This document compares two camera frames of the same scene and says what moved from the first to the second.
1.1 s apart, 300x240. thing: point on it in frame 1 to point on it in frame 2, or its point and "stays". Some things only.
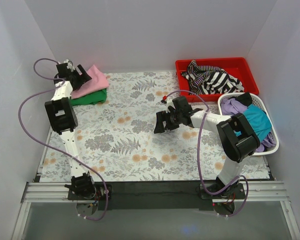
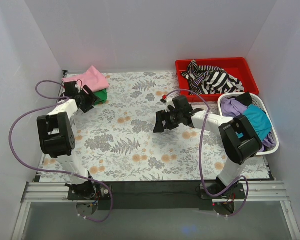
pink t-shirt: (99, 82) stays
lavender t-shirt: (231, 106) stays
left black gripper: (77, 77) to (90, 97)
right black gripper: (166, 121) stays
